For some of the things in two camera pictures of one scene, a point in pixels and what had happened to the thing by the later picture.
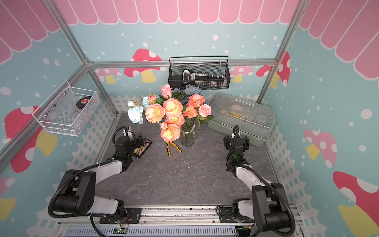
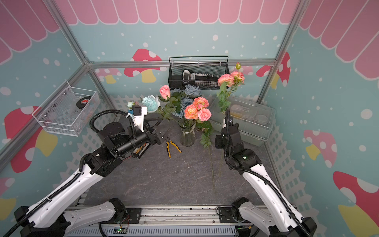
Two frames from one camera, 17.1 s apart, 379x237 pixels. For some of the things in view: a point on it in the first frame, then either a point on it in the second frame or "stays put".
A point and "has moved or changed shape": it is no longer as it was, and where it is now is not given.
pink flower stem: (205, 114) has moved or changed shape
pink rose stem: (167, 91) stays put
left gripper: (138, 141) -> (158, 138)
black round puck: (82, 101) stays put
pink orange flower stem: (195, 101) -> (228, 83)
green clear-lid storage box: (255, 120) stays put
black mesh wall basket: (207, 72) stays put
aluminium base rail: (162, 220) stays put
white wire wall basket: (68, 110) stays put
